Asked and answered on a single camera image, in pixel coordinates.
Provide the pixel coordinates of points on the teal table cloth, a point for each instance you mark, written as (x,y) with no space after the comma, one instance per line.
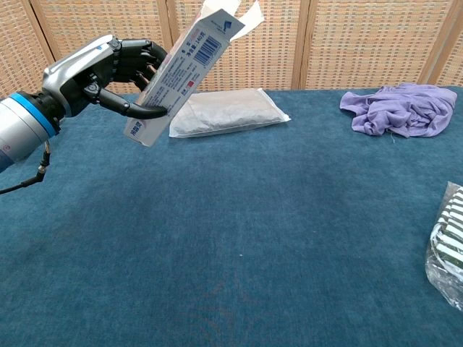
(231,235)

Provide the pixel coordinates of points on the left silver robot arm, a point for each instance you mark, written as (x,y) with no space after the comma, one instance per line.
(21,126)

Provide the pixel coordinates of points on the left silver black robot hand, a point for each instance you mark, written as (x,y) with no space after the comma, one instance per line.
(90,76)

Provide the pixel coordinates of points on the grey fabric in clear bag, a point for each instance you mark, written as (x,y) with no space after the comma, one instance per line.
(231,112)

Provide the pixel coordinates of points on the floral toothpaste carton box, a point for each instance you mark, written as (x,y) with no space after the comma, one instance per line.
(181,72)

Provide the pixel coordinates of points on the crumpled purple cloth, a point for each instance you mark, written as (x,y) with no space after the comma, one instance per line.
(401,108)

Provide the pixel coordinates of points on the green striped cloth in bag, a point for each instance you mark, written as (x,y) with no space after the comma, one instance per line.
(450,238)

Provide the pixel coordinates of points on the woven rattan folding screen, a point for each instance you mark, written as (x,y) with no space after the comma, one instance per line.
(325,43)

